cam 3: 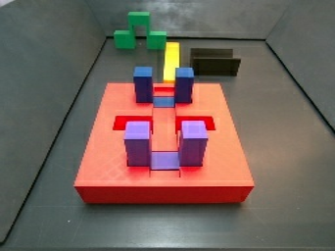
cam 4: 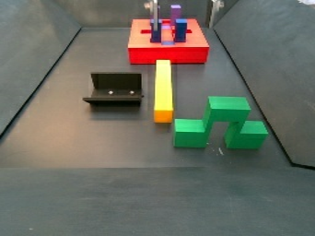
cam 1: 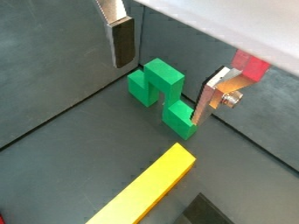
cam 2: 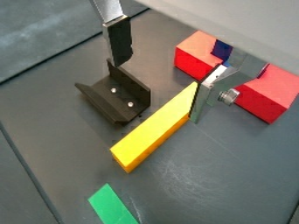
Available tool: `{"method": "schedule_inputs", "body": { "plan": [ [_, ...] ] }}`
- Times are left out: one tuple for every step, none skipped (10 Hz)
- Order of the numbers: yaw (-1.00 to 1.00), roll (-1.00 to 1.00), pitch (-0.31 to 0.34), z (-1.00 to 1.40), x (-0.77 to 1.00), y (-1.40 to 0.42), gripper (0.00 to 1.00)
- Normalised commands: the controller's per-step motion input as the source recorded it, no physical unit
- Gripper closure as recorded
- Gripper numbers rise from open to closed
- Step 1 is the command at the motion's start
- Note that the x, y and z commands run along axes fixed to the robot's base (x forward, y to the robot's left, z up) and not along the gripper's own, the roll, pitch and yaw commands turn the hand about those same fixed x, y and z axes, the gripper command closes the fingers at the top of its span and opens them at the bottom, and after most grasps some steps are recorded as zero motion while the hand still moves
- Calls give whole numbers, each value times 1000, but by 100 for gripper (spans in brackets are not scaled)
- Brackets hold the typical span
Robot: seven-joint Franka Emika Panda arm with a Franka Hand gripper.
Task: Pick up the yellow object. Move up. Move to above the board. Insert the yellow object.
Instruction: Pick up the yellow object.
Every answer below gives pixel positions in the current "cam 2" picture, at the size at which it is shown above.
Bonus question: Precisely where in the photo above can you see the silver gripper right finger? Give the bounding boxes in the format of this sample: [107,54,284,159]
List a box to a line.
[189,48,267,123]

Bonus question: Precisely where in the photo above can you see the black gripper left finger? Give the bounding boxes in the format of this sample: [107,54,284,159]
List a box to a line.
[89,0,133,67]

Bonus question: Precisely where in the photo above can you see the yellow rectangular block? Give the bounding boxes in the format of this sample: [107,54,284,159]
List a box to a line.
[109,82,197,173]

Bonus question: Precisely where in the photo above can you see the red board base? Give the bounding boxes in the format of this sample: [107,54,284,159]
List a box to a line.
[173,31,299,123]

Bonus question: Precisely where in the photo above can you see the blue U-shaped block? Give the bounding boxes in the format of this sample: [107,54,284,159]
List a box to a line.
[211,40,232,67]

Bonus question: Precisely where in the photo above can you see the green stepped block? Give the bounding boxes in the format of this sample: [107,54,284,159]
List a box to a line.
[88,184,139,224]

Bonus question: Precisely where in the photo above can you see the black angled bracket holder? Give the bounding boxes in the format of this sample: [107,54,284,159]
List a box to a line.
[75,59,151,126]

